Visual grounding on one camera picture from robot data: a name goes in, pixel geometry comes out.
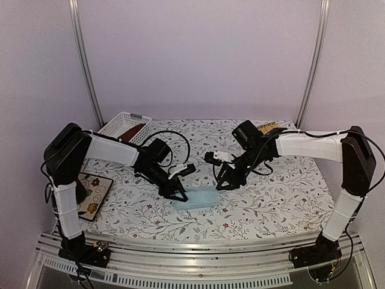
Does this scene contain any floral square ceramic plate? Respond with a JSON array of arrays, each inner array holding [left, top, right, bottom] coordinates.
[[78, 173, 114, 222]]

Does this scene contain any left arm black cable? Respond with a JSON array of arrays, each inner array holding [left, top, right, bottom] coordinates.
[[144, 129, 192, 166]]

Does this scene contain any right aluminium frame post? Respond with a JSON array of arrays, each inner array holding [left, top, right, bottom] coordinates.
[[294, 0, 330, 128]]

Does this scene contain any woven bamboo tray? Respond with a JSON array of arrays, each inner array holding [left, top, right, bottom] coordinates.
[[257, 122, 287, 135]]

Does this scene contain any left aluminium frame post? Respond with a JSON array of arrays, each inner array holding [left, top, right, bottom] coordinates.
[[68, 0, 104, 128]]

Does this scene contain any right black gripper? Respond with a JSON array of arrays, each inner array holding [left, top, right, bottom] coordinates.
[[217, 145, 268, 190]]

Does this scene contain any white perforated plastic basket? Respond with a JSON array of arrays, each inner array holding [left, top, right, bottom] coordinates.
[[99, 111, 152, 145]]

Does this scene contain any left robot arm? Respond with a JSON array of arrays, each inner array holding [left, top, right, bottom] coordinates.
[[40, 122, 196, 261]]

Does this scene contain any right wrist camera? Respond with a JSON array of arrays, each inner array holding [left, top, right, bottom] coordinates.
[[204, 151, 233, 166]]

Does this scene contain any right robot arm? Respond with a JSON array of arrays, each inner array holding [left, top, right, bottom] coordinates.
[[208, 120, 375, 263]]

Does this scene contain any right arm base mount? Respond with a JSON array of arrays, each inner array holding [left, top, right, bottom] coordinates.
[[289, 241, 342, 269]]

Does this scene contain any dark red towel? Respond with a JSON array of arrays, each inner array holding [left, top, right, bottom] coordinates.
[[119, 123, 144, 143]]

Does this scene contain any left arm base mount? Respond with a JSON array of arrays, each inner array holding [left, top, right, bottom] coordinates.
[[58, 240, 111, 268]]

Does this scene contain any floral patterned table mat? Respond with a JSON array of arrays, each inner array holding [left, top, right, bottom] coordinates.
[[80, 120, 334, 242]]

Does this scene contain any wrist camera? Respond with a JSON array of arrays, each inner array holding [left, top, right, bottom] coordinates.
[[168, 164, 196, 179], [204, 151, 233, 166]]

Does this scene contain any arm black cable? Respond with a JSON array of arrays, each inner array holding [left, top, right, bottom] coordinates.
[[212, 129, 380, 193], [144, 129, 192, 166]]

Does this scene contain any light blue towel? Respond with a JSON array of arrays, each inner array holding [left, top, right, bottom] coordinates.
[[174, 187, 220, 210]]

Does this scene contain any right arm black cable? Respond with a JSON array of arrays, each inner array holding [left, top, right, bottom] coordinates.
[[212, 129, 380, 193]]

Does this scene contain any aluminium frame post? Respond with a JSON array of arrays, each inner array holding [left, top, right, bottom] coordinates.
[[68, 0, 104, 128], [294, 0, 330, 128]]

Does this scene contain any front aluminium rail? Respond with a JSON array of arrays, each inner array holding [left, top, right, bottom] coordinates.
[[26, 232, 377, 288]]

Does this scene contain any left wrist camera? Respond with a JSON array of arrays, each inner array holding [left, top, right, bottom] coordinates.
[[168, 164, 196, 179]]

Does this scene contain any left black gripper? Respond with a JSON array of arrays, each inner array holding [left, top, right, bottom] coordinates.
[[140, 163, 188, 202]]

